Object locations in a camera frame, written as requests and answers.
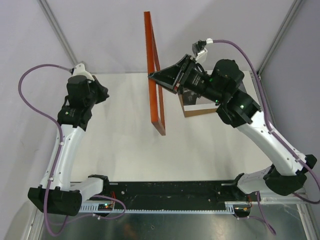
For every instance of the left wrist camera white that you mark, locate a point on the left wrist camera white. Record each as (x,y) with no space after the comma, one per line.
(80,70)

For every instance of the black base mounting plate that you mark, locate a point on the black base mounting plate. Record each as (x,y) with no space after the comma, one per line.
(176,193)

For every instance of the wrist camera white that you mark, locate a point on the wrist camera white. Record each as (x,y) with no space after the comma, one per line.
(80,70)
(200,51)

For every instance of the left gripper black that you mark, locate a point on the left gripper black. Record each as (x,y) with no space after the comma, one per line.
(102,90)

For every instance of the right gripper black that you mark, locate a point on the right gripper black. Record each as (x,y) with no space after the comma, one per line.
(169,77)

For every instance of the aluminium corner post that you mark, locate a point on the aluminium corner post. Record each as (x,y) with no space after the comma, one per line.
(283,29)
(55,26)

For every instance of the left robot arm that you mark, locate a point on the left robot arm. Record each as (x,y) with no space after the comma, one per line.
(55,193)

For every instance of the aluminium rail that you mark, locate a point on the aluminium rail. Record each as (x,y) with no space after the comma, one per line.
(263,101)
(270,197)

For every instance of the right aluminium corner post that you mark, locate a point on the right aluminium corner post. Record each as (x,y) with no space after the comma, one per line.
(283,29)

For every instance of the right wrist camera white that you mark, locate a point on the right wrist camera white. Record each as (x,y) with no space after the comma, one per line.
(200,51)

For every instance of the aluminium front rail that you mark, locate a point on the aluminium front rail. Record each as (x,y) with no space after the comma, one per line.
(270,197)

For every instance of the aluminium right side rail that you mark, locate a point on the aluminium right side rail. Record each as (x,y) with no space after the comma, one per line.
(263,101)

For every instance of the grey slotted cable duct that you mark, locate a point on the grey slotted cable duct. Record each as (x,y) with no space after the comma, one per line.
(105,207)

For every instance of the brown frame backing board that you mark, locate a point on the brown frame backing board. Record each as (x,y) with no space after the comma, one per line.
(195,113)

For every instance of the printed photo sheet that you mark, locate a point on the printed photo sheet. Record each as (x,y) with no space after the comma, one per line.
(190,102)

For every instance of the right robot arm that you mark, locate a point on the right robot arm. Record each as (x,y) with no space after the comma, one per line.
(236,108)

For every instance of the left aluminium corner post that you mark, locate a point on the left aluminium corner post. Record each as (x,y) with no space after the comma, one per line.
(55,26)

